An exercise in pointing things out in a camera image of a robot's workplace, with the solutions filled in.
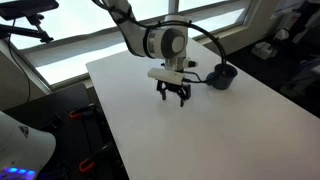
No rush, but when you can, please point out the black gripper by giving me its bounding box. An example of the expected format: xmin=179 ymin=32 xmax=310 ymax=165
xmin=155 ymin=79 xmax=193 ymax=108

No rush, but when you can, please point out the dark blue mug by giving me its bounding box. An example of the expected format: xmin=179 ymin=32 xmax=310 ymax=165
xmin=205 ymin=63 xmax=239 ymax=91

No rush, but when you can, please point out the white power adapter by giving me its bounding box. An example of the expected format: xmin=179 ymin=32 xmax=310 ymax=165
xmin=251 ymin=41 xmax=280 ymax=61

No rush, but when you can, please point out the white device with blue lights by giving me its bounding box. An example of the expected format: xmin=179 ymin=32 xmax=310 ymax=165
xmin=0 ymin=110 xmax=57 ymax=180

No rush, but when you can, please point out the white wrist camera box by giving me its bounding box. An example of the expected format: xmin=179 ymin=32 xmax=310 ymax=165
xmin=147 ymin=67 xmax=186 ymax=85

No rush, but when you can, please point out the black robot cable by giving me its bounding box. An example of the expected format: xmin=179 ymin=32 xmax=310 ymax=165
xmin=91 ymin=0 xmax=228 ymax=84

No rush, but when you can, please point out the orange handled clamp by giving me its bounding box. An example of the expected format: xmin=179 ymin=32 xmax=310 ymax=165
xmin=68 ymin=105 xmax=96 ymax=121
xmin=78 ymin=143 xmax=115 ymax=174

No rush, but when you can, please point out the grey window frame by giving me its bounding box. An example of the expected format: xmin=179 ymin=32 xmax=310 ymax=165
xmin=9 ymin=0 xmax=262 ymax=92

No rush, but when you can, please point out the thin black camera cable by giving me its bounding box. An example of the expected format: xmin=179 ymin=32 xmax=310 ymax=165
xmin=7 ymin=19 xmax=33 ymax=105

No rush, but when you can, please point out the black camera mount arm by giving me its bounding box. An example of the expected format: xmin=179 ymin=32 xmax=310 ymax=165
xmin=0 ymin=14 xmax=55 ymax=44

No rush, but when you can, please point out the black camera on stand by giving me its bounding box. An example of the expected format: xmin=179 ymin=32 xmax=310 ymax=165
xmin=0 ymin=0 xmax=60 ymax=21

